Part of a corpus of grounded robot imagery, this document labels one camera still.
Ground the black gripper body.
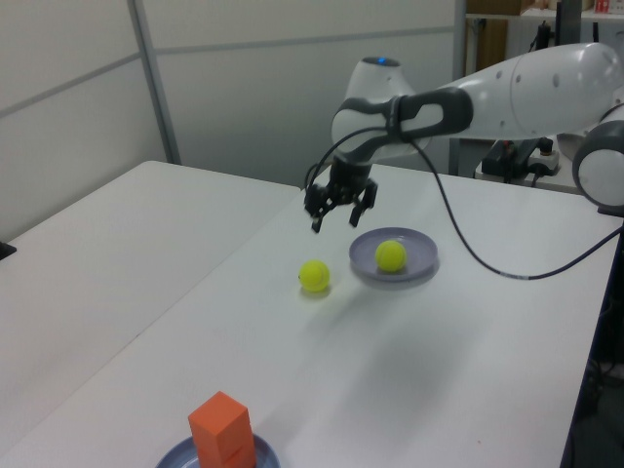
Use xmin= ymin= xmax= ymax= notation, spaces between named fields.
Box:
xmin=328 ymin=155 xmax=375 ymax=197

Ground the yellow tennis ball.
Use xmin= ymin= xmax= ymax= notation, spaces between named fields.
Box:
xmin=374 ymin=239 xmax=409 ymax=273
xmin=297 ymin=259 xmax=332 ymax=293

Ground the orange foam cube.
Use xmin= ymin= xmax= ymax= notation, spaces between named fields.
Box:
xmin=188 ymin=391 xmax=254 ymax=460
xmin=198 ymin=438 xmax=258 ymax=468

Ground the purple plastic plate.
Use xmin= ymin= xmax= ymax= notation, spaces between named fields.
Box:
xmin=348 ymin=226 xmax=439 ymax=285

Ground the black power box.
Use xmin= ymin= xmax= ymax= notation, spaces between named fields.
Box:
xmin=481 ymin=139 xmax=526 ymax=184

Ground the grey emergency stop button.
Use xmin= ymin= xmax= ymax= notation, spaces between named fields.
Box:
xmin=528 ymin=137 xmax=561 ymax=176

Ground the white side desk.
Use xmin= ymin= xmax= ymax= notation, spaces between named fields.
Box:
xmin=474 ymin=136 xmax=602 ymax=197

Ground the brown wooden cabinet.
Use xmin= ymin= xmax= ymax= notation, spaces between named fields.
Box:
xmin=474 ymin=19 xmax=509 ymax=75

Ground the blue plastic plate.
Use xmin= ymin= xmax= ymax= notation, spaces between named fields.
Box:
xmin=154 ymin=433 xmax=283 ymax=468

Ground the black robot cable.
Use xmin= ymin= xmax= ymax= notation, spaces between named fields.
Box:
xmin=305 ymin=125 xmax=624 ymax=282

